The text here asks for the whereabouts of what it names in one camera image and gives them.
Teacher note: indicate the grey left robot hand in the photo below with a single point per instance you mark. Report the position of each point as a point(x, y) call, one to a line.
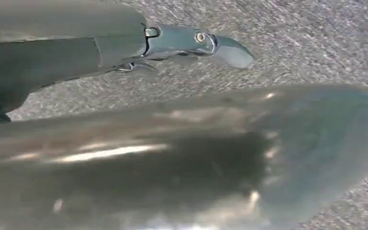
point(171, 171)

